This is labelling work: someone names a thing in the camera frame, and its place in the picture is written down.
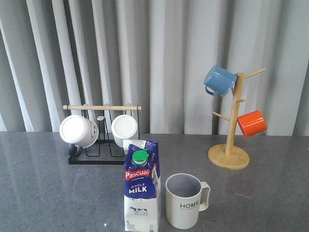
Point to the blue enamel mug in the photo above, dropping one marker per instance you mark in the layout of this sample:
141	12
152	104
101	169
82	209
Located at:
219	81

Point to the black rack with wooden bar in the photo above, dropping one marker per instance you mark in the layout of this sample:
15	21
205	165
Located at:
104	151

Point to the white ribbed hanging mug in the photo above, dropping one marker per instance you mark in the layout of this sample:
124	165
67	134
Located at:
124	127

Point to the blue white milk carton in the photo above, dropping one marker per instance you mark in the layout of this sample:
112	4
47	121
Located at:
142	194

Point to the cream HOME mug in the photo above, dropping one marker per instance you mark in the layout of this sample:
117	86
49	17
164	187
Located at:
186	197

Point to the orange enamel mug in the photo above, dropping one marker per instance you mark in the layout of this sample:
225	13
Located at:
252	123

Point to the white smiley hanging mug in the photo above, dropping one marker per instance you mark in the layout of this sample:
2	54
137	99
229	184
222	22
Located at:
79	132

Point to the grey curtain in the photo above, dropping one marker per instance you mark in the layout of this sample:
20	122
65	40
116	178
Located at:
156	54

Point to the wooden mug tree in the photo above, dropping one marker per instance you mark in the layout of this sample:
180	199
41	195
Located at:
228	155

